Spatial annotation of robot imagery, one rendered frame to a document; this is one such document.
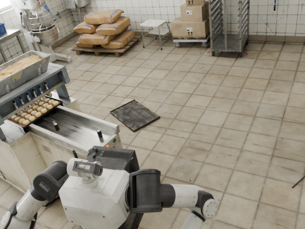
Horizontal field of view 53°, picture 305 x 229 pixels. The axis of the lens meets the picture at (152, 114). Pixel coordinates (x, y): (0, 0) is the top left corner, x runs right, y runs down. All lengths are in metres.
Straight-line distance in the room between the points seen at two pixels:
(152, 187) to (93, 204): 0.22
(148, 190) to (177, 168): 2.02
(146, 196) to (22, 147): 1.75
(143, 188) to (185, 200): 0.19
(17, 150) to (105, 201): 1.65
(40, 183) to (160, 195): 0.49
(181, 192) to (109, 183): 0.27
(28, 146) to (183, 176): 1.44
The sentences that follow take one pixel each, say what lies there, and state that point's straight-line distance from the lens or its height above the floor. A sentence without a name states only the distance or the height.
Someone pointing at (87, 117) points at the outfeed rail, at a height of 0.90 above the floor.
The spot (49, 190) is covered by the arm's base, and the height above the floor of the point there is 1.34.
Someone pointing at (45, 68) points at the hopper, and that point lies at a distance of 2.75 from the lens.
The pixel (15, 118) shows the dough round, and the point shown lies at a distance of 2.79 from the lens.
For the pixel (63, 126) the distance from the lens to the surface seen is 2.59.
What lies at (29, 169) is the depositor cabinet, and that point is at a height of 0.52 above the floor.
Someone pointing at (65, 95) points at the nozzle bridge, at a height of 0.87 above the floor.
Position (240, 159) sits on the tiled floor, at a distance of 3.19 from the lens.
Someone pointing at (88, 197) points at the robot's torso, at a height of 1.36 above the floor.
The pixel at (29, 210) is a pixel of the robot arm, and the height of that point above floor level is 1.23.
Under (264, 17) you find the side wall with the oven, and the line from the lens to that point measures 5.57.
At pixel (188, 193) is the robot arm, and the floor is 1.27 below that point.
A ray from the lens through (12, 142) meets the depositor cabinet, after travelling 2.66.
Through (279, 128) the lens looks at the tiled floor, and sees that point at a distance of 3.61.
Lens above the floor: 2.20
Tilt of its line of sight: 34 degrees down
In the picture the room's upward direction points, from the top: 11 degrees counter-clockwise
